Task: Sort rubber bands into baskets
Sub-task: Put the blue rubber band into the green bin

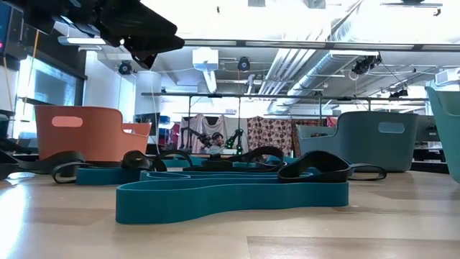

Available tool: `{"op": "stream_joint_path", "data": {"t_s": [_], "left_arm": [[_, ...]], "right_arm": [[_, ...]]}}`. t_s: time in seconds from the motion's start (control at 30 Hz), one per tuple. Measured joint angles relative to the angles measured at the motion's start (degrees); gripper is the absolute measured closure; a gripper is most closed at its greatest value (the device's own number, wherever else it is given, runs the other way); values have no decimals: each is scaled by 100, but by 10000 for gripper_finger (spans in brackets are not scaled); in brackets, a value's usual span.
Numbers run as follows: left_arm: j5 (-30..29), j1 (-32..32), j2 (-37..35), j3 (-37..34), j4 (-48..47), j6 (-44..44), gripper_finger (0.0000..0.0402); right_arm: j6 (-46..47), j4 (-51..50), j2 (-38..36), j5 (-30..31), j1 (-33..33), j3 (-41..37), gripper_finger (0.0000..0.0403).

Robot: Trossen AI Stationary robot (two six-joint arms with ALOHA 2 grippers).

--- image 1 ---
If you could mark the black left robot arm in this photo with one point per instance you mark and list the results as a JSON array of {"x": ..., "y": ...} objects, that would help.
[{"x": 36, "y": 14}]

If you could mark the black resistance band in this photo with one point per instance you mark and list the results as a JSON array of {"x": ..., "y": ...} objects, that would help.
[{"x": 104, "y": 176}]

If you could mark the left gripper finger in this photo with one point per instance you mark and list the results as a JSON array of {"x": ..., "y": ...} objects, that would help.
[
  {"x": 143, "y": 21},
  {"x": 151, "y": 45}
]

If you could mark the computer monitor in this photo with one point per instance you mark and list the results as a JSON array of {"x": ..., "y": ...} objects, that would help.
[{"x": 7, "y": 21}]

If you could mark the ceiling light bar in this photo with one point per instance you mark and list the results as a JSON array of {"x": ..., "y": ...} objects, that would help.
[{"x": 79, "y": 40}]

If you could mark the person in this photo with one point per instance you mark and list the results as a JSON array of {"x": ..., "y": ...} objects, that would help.
[{"x": 217, "y": 138}]

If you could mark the white wall air unit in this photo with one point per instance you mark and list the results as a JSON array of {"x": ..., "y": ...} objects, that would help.
[{"x": 449, "y": 76}]

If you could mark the slate blue plastic basket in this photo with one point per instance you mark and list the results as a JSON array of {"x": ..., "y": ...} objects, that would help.
[{"x": 359, "y": 151}]

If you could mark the dark background monitor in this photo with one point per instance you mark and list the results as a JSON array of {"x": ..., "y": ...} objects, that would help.
[
  {"x": 427, "y": 127},
  {"x": 147, "y": 124}
]

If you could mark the long metal ceiling rail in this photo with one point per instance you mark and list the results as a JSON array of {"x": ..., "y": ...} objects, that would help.
[{"x": 323, "y": 45}]

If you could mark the teal green plastic basket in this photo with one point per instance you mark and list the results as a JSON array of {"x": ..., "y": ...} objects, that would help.
[{"x": 449, "y": 136}]

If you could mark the white ceiling unit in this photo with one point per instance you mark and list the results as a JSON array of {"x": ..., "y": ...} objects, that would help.
[{"x": 205, "y": 59}]

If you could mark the blue rubber band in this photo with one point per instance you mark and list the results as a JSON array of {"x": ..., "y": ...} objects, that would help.
[
  {"x": 215, "y": 201},
  {"x": 291, "y": 160},
  {"x": 194, "y": 162}
]

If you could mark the pink white garment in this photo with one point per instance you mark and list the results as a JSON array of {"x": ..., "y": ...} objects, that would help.
[{"x": 194, "y": 124}]

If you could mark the dotted patterned cloth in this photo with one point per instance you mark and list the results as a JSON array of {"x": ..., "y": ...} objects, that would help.
[{"x": 269, "y": 133}]

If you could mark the dark window panel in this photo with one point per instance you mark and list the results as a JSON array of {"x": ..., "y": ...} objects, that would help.
[{"x": 54, "y": 90}]

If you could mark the white round pillar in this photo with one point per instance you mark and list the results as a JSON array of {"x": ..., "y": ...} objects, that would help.
[{"x": 147, "y": 93}]

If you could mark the black ceiling camera cluster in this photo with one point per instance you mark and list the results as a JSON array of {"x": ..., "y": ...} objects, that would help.
[{"x": 364, "y": 64}]

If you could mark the orange plastic basket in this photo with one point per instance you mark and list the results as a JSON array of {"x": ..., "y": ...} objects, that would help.
[{"x": 90, "y": 140}]

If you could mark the metal clothes rack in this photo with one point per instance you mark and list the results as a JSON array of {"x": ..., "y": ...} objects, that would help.
[{"x": 215, "y": 95}]

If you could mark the background black robot arm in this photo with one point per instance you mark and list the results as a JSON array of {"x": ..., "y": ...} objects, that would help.
[
  {"x": 196, "y": 134},
  {"x": 235, "y": 138}
]

